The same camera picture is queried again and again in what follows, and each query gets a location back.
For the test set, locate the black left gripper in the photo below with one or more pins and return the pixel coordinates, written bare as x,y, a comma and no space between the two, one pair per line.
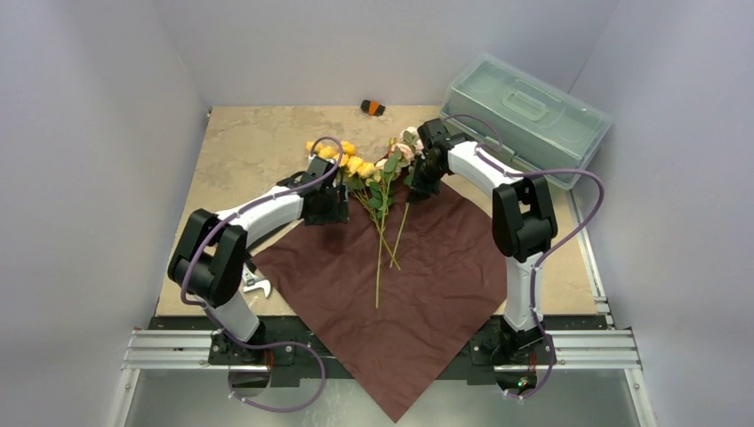
337,213

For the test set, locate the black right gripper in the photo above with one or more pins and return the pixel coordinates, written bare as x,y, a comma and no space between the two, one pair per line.
424,182

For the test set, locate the pink fake rose stem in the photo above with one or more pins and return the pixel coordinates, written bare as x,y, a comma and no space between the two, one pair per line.
410,144

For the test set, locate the yellow fake flower stem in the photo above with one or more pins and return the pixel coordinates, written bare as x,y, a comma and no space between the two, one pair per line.
355,171

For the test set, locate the peach fake rose stem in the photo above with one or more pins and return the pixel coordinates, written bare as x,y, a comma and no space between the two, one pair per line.
380,201

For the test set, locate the dark red wrapping paper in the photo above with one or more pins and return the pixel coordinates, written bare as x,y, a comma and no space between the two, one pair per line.
452,278

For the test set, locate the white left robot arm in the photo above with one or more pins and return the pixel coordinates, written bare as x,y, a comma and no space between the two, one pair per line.
212,258

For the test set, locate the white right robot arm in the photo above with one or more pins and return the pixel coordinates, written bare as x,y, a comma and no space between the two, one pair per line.
523,225

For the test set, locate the small orange black object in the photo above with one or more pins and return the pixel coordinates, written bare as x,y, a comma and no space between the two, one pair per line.
372,108

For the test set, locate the green plastic toolbox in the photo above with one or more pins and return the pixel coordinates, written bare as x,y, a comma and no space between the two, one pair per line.
528,122

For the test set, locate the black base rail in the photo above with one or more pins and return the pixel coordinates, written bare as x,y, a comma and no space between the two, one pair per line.
187,342

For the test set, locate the aluminium frame rail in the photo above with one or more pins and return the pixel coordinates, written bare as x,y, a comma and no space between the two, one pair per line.
611,394

